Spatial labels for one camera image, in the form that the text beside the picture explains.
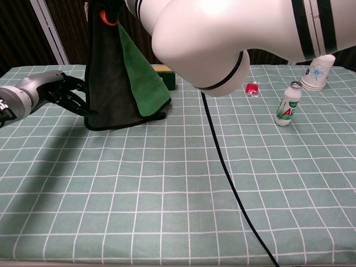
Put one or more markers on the right silver robot hand orange thumb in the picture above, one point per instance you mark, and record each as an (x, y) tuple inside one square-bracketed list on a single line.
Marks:
[(103, 16)]

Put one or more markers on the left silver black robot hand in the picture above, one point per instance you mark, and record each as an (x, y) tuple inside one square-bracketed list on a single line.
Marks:
[(39, 86)]

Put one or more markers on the green cloth with black trim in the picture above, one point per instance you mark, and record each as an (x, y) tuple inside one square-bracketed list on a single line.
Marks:
[(108, 83)]

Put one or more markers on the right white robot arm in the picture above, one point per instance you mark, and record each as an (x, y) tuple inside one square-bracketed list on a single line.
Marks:
[(222, 36)]

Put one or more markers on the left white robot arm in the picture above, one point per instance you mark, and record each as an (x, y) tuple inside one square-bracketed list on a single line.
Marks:
[(4, 116)]

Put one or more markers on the yellow green sponge with cutout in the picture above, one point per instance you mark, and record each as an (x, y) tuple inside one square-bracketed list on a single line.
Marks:
[(168, 78)]

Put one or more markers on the green checked tablecloth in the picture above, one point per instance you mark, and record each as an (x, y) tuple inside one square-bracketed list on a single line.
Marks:
[(139, 180)]

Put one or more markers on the small red packet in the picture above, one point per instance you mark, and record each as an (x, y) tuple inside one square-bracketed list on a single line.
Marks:
[(252, 89)]

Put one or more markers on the white green drink bottle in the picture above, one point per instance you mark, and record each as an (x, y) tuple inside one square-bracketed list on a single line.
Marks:
[(286, 108)]

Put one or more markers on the white paper cup blue print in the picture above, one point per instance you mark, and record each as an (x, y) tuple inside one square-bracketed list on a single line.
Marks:
[(317, 72)]

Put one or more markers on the white metal frame post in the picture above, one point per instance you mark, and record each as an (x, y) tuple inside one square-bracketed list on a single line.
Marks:
[(50, 33)]

